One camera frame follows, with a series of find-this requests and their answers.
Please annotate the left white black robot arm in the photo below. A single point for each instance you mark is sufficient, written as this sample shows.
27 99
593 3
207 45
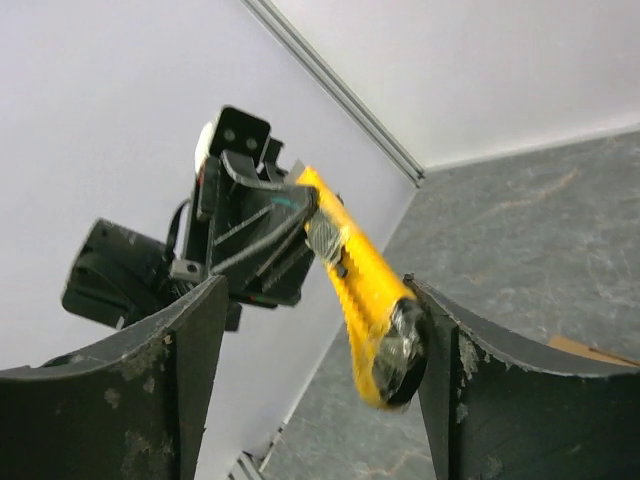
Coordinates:
120 276

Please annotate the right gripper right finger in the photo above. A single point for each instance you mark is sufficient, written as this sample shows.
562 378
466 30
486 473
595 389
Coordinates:
497 405

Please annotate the brown cardboard express box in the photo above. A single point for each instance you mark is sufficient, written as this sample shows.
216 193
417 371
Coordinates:
567 345

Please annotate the yellow utility knife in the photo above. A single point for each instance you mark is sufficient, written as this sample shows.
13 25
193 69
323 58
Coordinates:
385 323

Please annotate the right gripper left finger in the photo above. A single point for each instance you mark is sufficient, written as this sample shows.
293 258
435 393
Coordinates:
131 406

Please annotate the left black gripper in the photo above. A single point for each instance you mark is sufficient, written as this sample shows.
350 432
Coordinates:
249 227

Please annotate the left aluminium frame post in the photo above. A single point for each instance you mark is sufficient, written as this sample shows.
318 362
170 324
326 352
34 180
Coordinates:
300 49

